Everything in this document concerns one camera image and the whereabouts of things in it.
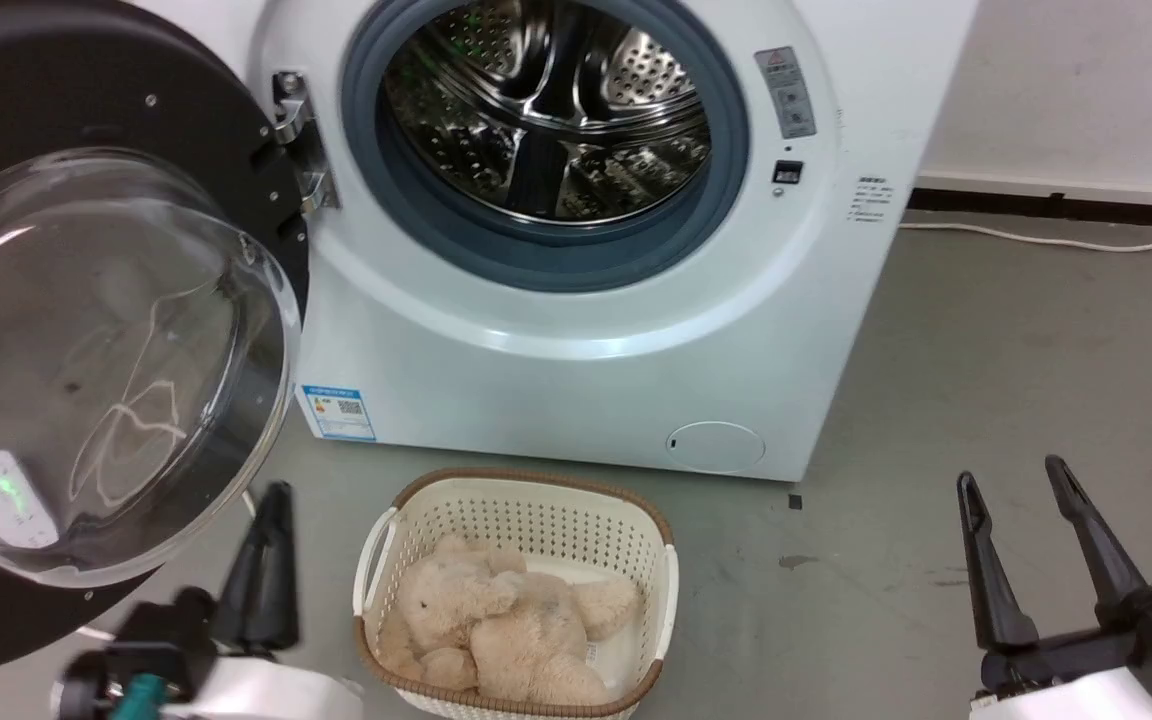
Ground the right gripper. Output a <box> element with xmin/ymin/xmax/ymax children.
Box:
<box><xmin>956</xmin><ymin>454</ymin><xmax>1152</xmax><ymax>720</ymax></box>

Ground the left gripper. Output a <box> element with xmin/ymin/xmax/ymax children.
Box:
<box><xmin>54</xmin><ymin>481</ymin><xmax>369</xmax><ymax>720</ymax></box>

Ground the black round glass washer door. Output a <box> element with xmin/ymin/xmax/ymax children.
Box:
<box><xmin>0</xmin><ymin>0</ymin><xmax>312</xmax><ymax>683</ymax></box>

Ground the white front-load washing machine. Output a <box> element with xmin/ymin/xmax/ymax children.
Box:
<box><xmin>136</xmin><ymin>0</ymin><xmax>982</xmax><ymax>483</ymax></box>

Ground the chrome door hinge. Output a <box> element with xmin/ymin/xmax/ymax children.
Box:
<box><xmin>271</xmin><ymin>70</ymin><xmax>342</xmax><ymax>216</ymax></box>

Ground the grey rubber door gasket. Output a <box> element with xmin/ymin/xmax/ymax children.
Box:
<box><xmin>340</xmin><ymin>0</ymin><xmax>752</xmax><ymax>294</ymax></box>

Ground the blue energy label sticker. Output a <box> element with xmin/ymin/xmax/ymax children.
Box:
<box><xmin>298</xmin><ymin>384</ymin><xmax>378</xmax><ymax>444</ymax></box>

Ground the beige plush teddy bear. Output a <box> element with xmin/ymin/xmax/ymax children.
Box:
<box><xmin>376</xmin><ymin>534</ymin><xmax>643</xmax><ymax>707</ymax></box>

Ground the cream plastic laundry basket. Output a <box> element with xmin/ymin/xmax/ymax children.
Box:
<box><xmin>353</xmin><ymin>467</ymin><xmax>680</xmax><ymax>720</ymax></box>

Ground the round drain filter cover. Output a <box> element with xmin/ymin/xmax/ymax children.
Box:
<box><xmin>664</xmin><ymin>421</ymin><xmax>767</xmax><ymax>475</ymax></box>

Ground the small printed text label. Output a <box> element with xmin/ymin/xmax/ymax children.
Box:
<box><xmin>850</xmin><ymin>175</ymin><xmax>896</xmax><ymax>226</ymax></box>

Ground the grey warning sticker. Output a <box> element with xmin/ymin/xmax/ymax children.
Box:
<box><xmin>754</xmin><ymin>45</ymin><xmax>819</xmax><ymax>141</ymax></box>

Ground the stainless steel washer drum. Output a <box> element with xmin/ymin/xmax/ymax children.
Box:
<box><xmin>381</xmin><ymin>0</ymin><xmax>715</xmax><ymax>227</ymax></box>

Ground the white floor cable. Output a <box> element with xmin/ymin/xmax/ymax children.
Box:
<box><xmin>898</xmin><ymin>220</ymin><xmax>1152</xmax><ymax>254</ymax></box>

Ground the black wall baseboard strip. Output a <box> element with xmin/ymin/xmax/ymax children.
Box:
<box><xmin>908</xmin><ymin>186</ymin><xmax>1152</xmax><ymax>232</ymax></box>

